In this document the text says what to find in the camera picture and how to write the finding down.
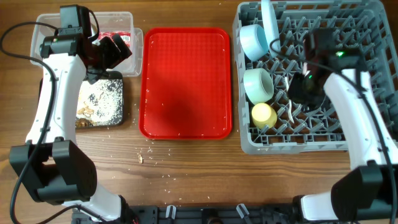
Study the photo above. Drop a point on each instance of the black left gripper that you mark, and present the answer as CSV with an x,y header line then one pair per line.
x,y
116,56

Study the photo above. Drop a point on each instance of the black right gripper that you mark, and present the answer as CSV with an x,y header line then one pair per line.
x,y
302,90

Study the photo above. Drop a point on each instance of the white plastic spoon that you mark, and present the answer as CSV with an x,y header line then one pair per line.
x,y
286,80

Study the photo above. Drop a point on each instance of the green bowl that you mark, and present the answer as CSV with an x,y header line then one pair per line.
x,y
258,85

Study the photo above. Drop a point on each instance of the yellow plastic cup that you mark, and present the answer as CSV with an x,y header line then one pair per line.
x,y
263,115

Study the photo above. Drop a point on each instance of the rice and food leftovers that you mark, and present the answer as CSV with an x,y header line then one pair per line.
x,y
100,104

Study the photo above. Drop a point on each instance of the light blue plate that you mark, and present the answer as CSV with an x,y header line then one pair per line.
x,y
270,26

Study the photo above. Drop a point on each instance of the light blue bowl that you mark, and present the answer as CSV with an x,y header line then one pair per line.
x,y
253,41

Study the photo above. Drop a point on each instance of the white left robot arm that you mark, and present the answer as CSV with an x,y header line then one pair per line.
x,y
49,164

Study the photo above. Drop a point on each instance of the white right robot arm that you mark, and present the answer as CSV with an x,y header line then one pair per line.
x,y
369,190

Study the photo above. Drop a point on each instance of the clear plastic waste bin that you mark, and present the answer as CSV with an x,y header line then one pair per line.
x,y
108,22

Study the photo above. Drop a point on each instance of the black waste tray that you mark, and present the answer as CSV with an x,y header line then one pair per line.
x,y
67,101

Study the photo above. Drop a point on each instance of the grey dishwasher rack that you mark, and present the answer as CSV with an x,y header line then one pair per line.
x,y
356,24

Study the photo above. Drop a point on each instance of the red snack wrapper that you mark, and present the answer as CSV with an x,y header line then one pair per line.
x,y
126,36

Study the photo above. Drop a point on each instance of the red serving tray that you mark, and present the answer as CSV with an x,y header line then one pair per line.
x,y
186,84

